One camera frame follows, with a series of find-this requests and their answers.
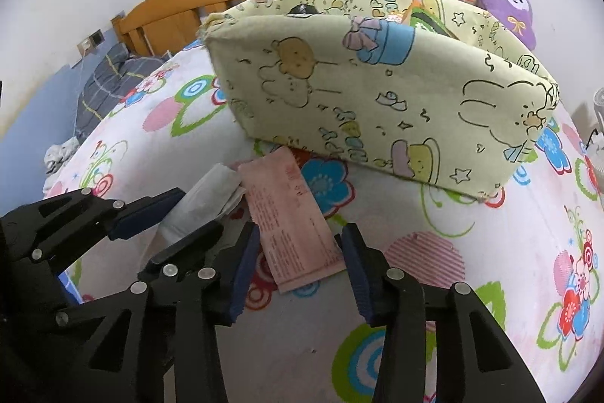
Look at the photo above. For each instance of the grey plaid pillow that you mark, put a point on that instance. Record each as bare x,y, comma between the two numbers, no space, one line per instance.
108,77

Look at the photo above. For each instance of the pink packet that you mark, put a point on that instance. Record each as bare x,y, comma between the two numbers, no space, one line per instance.
288,219

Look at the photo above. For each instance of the white pad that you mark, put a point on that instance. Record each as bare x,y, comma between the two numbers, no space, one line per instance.
203,200

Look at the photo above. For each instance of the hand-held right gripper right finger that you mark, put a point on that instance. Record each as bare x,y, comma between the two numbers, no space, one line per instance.
356,275

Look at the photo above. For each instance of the wall socket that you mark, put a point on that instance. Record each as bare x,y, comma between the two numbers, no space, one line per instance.
90,42

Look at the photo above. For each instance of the white crumpled cloth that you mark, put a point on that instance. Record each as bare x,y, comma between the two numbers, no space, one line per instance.
61,155

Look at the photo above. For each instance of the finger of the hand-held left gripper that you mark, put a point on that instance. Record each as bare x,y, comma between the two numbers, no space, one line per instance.
193,242
141,214

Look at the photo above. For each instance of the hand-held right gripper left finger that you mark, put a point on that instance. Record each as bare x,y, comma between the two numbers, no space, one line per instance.
243,275

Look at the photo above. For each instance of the white fan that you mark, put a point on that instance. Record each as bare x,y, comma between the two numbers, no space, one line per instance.
598,110

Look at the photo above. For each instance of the yellow cartoon fabric storage box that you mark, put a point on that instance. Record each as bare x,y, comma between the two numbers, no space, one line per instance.
377,101

